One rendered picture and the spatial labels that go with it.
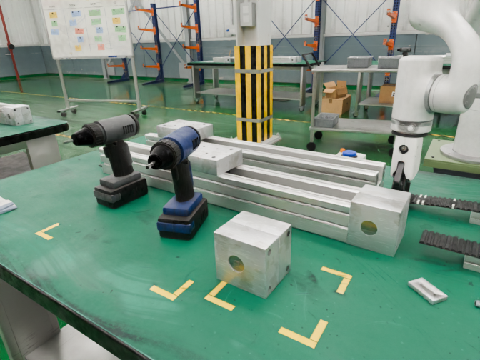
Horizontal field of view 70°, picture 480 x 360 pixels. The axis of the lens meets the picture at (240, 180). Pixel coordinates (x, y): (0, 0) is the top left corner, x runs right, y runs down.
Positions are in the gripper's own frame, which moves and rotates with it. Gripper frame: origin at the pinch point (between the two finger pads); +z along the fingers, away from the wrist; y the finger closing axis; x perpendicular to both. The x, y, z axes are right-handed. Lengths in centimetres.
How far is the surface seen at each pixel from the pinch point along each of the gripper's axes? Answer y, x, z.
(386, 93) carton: 465, 107, 45
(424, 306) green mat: -35.0, -11.0, 2.9
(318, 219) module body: -23.0, 11.4, -0.2
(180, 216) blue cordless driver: -40, 35, -2
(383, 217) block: -24.0, -1.3, -4.8
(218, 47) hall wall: 729, 619, -16
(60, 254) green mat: -58, 52, 3
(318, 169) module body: -5.1, 19.1, -4.3
